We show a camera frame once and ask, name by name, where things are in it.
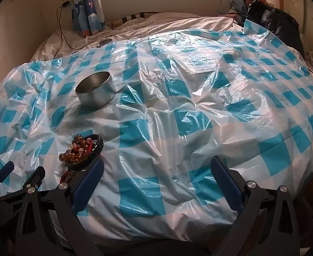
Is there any white bedding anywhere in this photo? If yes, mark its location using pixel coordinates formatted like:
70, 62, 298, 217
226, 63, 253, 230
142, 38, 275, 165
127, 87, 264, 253
30, 12, 245, 59

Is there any pile of clothes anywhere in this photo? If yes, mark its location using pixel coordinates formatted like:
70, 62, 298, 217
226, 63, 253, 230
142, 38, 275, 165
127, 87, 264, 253
218, 0, 266, 27

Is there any black charger with cable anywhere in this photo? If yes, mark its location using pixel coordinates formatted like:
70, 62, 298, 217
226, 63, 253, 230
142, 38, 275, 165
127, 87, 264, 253
52, 0, 78, 59

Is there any red braided beaded bracelet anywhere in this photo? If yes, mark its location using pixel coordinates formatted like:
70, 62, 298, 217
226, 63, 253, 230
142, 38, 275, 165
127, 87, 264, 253
59, 169, 74, 184

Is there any amber bead bracelet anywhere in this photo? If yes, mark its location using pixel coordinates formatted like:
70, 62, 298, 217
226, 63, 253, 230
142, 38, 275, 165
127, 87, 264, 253
59, 134, 94, 166

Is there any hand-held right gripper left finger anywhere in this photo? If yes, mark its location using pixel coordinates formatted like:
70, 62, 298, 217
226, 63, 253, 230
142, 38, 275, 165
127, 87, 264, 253
14, 155, 105, 256

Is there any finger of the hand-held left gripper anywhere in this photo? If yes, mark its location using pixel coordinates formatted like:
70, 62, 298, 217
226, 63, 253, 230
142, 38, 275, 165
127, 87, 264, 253
0, 166, 45, 206
0, 161, 15, 195

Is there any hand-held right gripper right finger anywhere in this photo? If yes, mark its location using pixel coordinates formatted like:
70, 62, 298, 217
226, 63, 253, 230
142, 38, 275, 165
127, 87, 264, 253
210, 155, 296, 256

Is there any black braided bracelet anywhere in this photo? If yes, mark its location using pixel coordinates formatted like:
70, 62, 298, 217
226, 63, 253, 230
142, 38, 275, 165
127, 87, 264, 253
66, 134, 104, 170

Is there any round metal tin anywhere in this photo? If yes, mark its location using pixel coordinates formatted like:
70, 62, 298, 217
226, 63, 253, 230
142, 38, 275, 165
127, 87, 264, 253
75, 71, 117, 111

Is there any blue white checkered plastic sheet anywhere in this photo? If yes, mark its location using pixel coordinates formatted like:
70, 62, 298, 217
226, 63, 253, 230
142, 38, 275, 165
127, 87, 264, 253
0, 19, 313, 246

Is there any striped pillow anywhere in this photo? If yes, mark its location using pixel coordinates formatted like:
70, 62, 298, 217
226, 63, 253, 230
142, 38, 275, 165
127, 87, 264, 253
114, 12, 157, 27

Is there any black plastic bag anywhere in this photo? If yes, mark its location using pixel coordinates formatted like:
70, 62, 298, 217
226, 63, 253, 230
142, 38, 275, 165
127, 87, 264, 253
246, 0, 305, 56

